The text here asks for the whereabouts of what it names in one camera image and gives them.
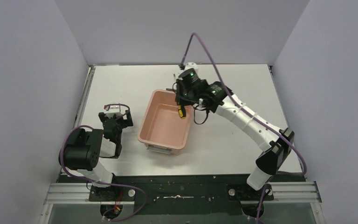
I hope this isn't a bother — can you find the yellow black handled screwdriver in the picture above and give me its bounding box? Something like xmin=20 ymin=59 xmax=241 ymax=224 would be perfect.
xmin=178 ymin=105 xmax=186 ymax=119

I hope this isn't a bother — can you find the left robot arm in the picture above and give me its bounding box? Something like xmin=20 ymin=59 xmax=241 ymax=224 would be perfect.
xmin=58 ymin=110 xmax=133 ymax=201

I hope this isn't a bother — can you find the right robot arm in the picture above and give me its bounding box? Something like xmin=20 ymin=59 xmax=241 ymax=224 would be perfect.
xmin=175 ymin=68 xmax=294 ymax=190

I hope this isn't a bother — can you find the pink plastic bin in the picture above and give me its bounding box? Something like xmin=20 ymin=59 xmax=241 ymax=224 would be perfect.
xmin=138 ymin=90 xmax=193 ymax=154

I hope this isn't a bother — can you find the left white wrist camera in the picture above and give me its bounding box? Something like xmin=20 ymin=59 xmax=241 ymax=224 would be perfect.
xmin=104 ymin=103 xmax=122 ymax=118

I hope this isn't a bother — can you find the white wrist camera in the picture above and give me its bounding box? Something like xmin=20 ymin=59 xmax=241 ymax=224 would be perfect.
xmin=104 ymin=103 xmax=122 ymax=118
xmin=184 ymin=62 xmax=199 ymax=73

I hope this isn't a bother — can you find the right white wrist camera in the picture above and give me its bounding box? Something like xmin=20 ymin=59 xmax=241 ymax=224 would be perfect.
xmin=184 ymin=62 xmax=199 ymax=73

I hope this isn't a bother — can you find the aluminium left side rail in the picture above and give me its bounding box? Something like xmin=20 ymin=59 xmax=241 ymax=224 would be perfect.
xmin=74 ymin=65 xmax=96 ymax=127

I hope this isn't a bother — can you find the aluminium rail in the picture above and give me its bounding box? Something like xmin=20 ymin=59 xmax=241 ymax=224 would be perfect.
xmin=74 ymin=65 xmax=96 ymax=127
xmin=44 ymin=182 xmax=322 ymax=205

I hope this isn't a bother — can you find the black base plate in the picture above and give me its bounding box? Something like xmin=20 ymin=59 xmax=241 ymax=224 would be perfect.
xmin=46 ymin=174 xmax=315 ymax=215

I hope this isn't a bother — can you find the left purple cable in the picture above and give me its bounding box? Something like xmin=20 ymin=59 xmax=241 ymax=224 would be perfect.
xmin=60 ymin=103 xmax=148 ymax=223

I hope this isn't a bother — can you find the aluminium front rail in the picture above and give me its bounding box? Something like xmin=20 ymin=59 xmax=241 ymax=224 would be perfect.
xmin=44 ymin=182 xmax=322 ymax=205

